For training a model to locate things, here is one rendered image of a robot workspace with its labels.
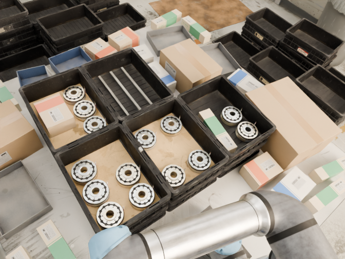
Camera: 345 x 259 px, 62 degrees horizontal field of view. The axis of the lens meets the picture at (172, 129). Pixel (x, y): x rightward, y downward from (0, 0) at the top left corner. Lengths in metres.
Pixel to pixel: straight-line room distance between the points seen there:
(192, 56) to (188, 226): 1.27
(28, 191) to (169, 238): 0.98
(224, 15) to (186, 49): 2.00
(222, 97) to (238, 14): 2.32
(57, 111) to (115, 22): 1.49
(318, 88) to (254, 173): 1.19
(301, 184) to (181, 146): 0.58
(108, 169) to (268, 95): 0.88
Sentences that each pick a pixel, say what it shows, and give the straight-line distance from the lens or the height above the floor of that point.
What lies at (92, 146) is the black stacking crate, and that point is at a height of 0.87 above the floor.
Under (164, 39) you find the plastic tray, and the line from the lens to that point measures 2.04.
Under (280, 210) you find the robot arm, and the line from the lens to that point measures 0.67.
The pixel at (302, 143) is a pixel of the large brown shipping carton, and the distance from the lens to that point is 1.46.
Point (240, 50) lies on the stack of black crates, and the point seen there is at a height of 0.27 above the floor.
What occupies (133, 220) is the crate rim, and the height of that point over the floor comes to 0.93.
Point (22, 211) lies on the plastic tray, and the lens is 1.41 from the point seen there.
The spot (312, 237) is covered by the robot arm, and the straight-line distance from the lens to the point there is 0.69.
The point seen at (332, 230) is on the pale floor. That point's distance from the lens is 2.45.
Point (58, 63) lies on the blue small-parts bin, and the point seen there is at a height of 0.71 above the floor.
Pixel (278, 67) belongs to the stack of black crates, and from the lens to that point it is 2.61.
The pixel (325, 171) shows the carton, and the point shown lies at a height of 0.76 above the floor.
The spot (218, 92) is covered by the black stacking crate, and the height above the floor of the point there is 0.83.
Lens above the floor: 1.96
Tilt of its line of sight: 55 degrees down
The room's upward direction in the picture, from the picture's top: 11 degrees clockwise
